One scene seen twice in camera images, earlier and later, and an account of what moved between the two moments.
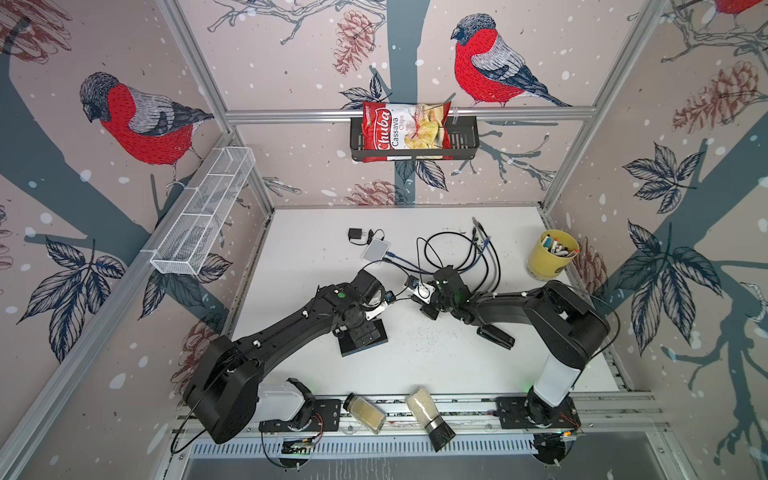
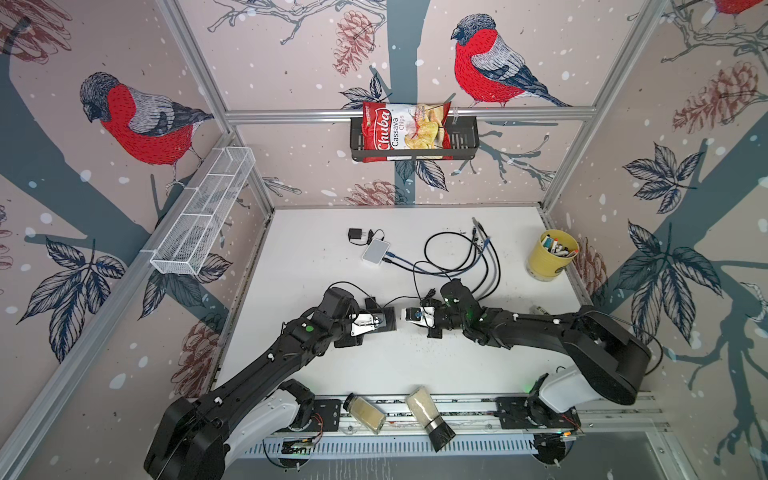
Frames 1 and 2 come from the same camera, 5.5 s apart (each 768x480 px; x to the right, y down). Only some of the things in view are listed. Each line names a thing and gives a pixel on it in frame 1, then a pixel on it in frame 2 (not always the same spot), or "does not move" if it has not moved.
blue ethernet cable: x=392 y=255 does not move
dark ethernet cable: x=496 y=255 does not move
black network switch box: x=348 y=344 to x=387 y=319
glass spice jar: x=368 y=413 does not move
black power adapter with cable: x=356 y=233 does not move
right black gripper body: x=437 y=304 to x=442 y=322
